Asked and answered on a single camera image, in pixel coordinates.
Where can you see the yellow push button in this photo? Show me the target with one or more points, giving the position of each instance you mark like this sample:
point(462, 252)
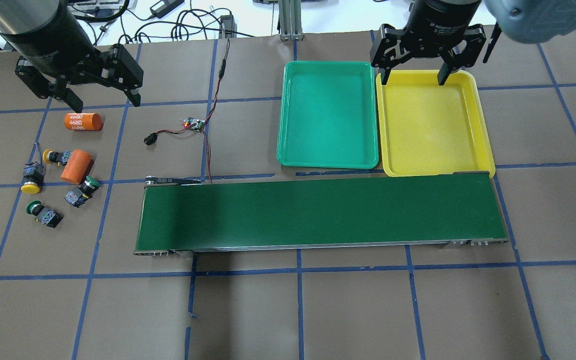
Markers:
point(55, 157)
point(33, 176)

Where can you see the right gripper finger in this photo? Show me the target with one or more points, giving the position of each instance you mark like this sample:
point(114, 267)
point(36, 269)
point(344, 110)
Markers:
point(385, 72)
point(449, 66)

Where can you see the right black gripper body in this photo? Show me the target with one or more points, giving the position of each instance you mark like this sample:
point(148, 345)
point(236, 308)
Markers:
point(437, 21)

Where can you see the orange cylinder with 4680 label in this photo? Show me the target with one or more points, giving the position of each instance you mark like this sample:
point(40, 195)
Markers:
point(83, 121)

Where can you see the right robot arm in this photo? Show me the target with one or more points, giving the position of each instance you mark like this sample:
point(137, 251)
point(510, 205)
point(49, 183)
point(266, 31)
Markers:
point(443, 29)

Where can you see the black barrel plug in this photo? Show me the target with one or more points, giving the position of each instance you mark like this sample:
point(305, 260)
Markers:
point(151, 139)

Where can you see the green push button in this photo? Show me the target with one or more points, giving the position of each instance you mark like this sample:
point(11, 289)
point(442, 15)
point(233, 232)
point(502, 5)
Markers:
point(44, 215)
point(79, 195)

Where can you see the black power adapter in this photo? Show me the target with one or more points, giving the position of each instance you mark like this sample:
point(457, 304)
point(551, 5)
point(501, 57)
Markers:
point(161, 8)

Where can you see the yellow plastic tray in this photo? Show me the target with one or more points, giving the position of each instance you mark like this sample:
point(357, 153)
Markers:
point(427, 129)

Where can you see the green conveyor belt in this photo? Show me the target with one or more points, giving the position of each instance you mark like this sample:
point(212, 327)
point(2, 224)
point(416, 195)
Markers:
point(325, 213)

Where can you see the green plastic tray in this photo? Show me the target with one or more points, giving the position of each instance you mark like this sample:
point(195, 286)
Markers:
point(328, 115)

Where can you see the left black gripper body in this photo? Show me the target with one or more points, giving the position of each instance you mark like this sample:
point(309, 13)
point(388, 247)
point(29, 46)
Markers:
point(48, 41)

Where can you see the small green controller board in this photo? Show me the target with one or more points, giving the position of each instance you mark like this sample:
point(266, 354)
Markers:
point(193, 124)

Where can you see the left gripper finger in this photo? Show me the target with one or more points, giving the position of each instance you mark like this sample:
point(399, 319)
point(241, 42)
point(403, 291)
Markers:
point(73, 101)
point(133, 95)

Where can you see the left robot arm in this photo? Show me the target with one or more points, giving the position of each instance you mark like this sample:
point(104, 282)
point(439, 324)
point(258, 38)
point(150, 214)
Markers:
point(55, 53)

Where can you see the aluminium frame post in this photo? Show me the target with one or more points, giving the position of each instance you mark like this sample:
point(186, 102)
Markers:
point(290, 20)

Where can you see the plain orange cylinder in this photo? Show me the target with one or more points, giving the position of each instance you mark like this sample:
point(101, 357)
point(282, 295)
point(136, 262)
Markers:
point(76, 166)

